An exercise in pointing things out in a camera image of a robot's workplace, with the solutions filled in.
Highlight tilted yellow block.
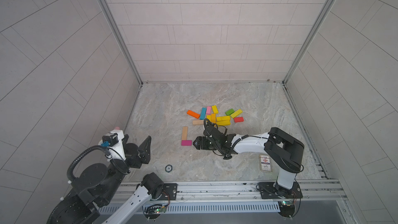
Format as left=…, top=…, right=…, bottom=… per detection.
left=230, top=109, right=243, bottom=119

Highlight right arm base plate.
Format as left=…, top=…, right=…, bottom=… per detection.
left=256, top=181, right=303, bottom=200

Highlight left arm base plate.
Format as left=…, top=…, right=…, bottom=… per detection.
left=157, top=183, right=178, bottom=201

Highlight green block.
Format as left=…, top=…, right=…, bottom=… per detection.
left=225, top=108, right=235, bottom=116

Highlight right circuit board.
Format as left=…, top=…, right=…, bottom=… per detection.
left=278, top=201, right=296, bottom=218

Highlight upper flat yellow block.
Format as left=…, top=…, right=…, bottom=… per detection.
left=216, top=116, right=231, bottom=122

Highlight left circuit board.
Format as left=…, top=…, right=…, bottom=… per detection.
left=143, top=204, right=167, bottom=220

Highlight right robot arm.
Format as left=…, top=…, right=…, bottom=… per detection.
left=193, top=125, right=305, bottom=190

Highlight natural wood block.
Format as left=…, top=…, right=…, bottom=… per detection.
left=181, top=126, right=188, bottom=141
left=192, top=120, right=204, bottom=125

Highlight playing card box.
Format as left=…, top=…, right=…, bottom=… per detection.
left=259, top=154, right=272, bottom=173

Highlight red block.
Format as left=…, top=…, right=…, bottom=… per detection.
left=234, top=117, right=244, bottom=123

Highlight lower flat yellow block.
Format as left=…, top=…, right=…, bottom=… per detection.
left=216, top=120, right=231, bottom=126

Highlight teal block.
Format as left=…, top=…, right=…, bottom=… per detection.
left=200, top=107, right=207, bottom=120

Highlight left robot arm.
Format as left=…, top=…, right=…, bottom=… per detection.
left=47, top=129, right=151, bottom=224

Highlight pink block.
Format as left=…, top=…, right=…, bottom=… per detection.
left=206, top=106, right=212, bottom=115

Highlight magenta block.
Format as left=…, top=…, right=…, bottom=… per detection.
left=181, top=140, right=192, bottom=146

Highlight amber orange block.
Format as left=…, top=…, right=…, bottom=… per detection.
left=210, top=114, right=217, bottom=123

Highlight circuit board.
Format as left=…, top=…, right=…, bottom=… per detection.
left=278, top=201, right=296, bottom=218
left=143, top=204, right=167, bottom=220

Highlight small yellow block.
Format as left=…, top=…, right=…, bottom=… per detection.
left=212, top=105, right=219, bottom=114

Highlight flat yellow block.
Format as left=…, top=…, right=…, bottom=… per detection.
left=216, top=120, right=231, bottom=126
left=216, top=116, right=231, bottom=122

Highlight aluminium mounting rail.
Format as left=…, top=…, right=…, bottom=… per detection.
left=88, top=179, right=347, bottom=205

